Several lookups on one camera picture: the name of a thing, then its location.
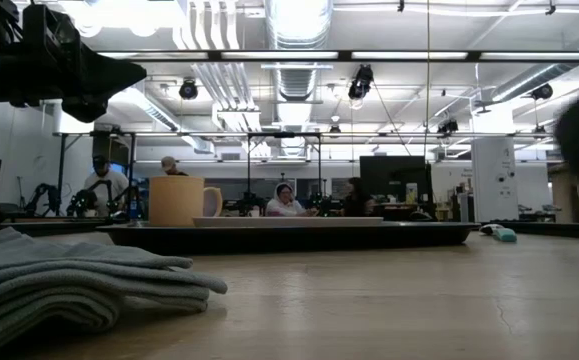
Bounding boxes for black overhead light bar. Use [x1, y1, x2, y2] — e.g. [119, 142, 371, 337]
[93, 48, 579, 64]

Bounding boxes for peach ceramic mug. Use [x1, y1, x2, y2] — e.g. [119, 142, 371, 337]
[147, 175, 224, 228]

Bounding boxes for thin hanging cord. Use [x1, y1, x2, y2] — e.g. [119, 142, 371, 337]
[425, 0, 431, 157]

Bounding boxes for grey-blue cloth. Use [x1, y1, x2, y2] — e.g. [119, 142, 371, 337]
[0, 226, 229, 359]

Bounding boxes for white plate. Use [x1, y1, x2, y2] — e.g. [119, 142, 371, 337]
[192, 215, 385, 229]

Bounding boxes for large black monitor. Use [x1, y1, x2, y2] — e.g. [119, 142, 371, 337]
[359, 155, 433, 204]

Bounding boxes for black diagonal cable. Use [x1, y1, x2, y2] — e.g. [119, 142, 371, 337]
[371, 82, 413, 157]

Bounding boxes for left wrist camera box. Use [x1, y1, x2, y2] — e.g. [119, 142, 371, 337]
[21, 3, 81, 51]

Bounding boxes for teal plastic utensil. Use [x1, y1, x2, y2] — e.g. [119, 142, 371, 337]
[492, 227, 518, 244]

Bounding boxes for white pillar with sockets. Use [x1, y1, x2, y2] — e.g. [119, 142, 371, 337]
[471, 137, 518, 224]

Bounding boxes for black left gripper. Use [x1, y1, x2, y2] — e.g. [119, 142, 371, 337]
[0, 47, 148, 124]

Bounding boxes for black neighbouring table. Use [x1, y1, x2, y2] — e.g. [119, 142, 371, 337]
[0, 215, 120, 242]
[483, 219, 579, 240]

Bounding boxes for black station frame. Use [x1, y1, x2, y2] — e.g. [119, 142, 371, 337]
[51, 130, 138, 219]
[246, 131, 323, 199]

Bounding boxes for black serving tray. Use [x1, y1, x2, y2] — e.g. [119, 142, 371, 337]
[96, 221, 481, 257]

